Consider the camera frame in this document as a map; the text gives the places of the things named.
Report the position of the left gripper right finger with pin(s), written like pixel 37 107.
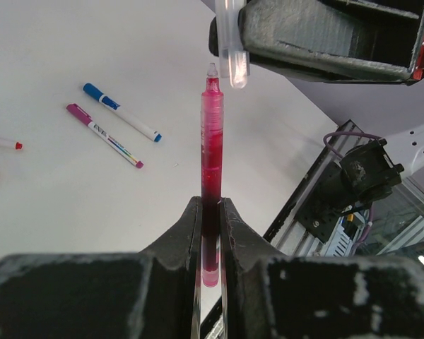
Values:
pixel 267 294

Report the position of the thin white red pen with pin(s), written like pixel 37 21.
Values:
pixel 15 145

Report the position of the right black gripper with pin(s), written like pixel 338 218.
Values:
pixel 336 41

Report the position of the aluminium rail frame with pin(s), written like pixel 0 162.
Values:
pixel 392 225

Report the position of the white marker blue end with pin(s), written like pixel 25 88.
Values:
pixel 117 109

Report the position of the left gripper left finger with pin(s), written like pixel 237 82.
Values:
pixel 153 293

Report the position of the pink white pen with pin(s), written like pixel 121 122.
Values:
pixel 86 119

